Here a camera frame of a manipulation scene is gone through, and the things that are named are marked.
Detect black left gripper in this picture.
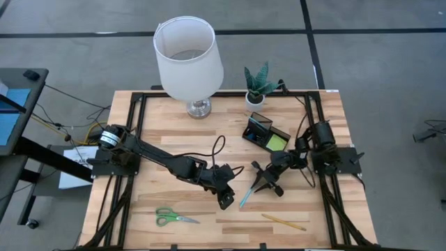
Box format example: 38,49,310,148
200,163,236,211

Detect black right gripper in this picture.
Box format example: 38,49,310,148
250,155,293,197

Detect light blue pen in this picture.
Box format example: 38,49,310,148
239,187,254,209

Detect green sticky note pad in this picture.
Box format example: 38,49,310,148
266,134,289,153

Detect black desk organizer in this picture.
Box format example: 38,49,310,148
242,111,292,153

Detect yellow pencil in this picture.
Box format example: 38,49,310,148
261,213,308,232

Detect small potted green plant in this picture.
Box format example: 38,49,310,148
243,61,286,112

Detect white shade table lamp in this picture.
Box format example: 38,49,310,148
152,15,224,119

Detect white printed paper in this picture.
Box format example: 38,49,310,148
58,145,102,190

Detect grey side desk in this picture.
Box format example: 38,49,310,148
0,68,94,227

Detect blue paper sheet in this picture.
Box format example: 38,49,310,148
0,88,31,146

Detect black computer mouse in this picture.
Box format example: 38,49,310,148
22,69,41,82

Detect green handled scissors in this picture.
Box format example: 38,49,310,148
155,206,201,227

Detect yellow cable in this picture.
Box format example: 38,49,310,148
83,121,108,146

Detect black power adapter cable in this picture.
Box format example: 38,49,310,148
413,119,446,144

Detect black floor cable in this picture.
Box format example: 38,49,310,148
31,83,112,140

